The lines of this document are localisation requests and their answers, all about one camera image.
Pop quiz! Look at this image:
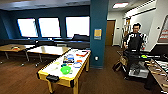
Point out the white wall outlet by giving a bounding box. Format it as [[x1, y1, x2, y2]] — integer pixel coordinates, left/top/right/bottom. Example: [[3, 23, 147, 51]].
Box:
[[94, 55, 100, 61]]

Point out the brown wooden door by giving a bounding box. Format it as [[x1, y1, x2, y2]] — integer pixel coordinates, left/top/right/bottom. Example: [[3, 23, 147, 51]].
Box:
[[105, 20, 117, 47]]

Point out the green foosball table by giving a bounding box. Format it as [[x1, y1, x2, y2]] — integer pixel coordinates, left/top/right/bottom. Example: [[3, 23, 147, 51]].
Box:
[[145, 56, 168, 93]]

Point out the blue game box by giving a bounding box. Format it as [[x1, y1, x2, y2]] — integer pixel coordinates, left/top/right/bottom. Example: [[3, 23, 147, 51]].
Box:
[[63, 53, 76, 64]]

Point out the small yellow table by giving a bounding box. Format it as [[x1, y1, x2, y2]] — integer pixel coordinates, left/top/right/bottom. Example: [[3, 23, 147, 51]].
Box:
[[0, 44, 36, 61]]

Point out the white top low table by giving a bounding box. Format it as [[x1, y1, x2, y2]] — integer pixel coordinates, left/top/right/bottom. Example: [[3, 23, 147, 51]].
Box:
[[26, 45, 72, 68]]

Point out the person in dark jacket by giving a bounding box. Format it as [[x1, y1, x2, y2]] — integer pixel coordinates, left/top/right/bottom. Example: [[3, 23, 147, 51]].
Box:
[[123, 22, 148, 54]]

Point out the orange round disc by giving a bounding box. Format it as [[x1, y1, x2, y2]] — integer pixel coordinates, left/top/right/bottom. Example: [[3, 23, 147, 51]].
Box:
[[76, 58, 84, 64]]

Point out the white bowl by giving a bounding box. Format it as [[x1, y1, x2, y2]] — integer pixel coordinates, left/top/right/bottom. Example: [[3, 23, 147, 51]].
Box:
[[49, 65, 60, 73]]

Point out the teal round disc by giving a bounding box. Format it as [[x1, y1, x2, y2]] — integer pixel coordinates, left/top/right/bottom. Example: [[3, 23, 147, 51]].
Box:
[[60, 62, 68, 68]]

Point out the orange red board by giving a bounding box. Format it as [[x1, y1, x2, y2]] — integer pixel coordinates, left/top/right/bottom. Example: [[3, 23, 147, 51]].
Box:
[[75, 50, 89, 58]]

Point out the framed wall picture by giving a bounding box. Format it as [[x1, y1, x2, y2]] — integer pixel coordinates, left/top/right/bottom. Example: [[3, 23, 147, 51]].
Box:
[[93, 28, 103, 41]]

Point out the yellow round paddle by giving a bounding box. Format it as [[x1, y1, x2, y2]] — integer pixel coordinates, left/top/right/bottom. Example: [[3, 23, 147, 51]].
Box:
[[53, 61, 61, 66]]

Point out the green bowl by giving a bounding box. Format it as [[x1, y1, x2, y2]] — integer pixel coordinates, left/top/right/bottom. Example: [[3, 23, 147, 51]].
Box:
[[60, 65, 73, 76]]

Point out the orange red toy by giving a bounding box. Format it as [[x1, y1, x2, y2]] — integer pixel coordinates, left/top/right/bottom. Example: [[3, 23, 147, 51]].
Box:
[[11, 46, 21, 52]]

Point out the dark sofa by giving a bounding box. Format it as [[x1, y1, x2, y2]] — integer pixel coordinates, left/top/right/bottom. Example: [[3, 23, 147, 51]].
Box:
[[53, 33, 91, 50]]

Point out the bright window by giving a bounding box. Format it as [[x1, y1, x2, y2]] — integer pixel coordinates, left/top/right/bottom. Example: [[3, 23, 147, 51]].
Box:
[[17, 17, 39, 38], [65, 15, 91, 38], [38, 17, 62, 38]]

